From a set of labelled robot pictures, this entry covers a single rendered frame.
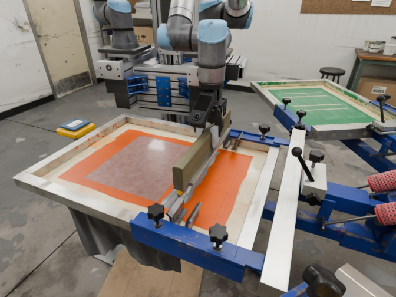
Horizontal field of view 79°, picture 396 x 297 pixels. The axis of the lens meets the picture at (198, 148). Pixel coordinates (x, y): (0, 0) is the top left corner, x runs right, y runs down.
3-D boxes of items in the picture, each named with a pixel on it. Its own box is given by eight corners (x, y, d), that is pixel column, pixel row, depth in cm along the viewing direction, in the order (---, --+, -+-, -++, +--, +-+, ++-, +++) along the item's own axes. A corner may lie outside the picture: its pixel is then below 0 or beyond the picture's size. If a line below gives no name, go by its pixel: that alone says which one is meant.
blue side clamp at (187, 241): (132, 239, 64) (128, 221, 61) (143, 225, 68) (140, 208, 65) (241, 284, 54) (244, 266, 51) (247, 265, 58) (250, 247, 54)
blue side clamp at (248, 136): (208, 142, 108) (208, 129, 104) (212, 138, 112) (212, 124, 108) (276, 158, 98) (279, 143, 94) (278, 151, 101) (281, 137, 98)
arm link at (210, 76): (220, 70, 62) (191, 67, 64) (219, 88, 64) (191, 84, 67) (228, 63, 67) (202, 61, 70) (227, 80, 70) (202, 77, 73)
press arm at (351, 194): (296, 200, 70) (300, 187, 67) (297, 187, 75) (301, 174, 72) (364, 218, 64) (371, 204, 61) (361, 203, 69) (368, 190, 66)
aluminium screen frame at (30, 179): (16, 186, 81) (12, 177, 79) (125, 119, 127) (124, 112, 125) (245, 277, 54) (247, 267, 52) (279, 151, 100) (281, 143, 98)
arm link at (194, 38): (198, 22, 75) (189, 25, 66) (234, 23, 73) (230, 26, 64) (198, 49, 79) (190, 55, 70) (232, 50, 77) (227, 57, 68)
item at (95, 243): (86, 257, 105) (56, 182, 83) (92, 250, 108) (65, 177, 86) (180, 302, 89) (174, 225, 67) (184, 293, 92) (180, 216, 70)
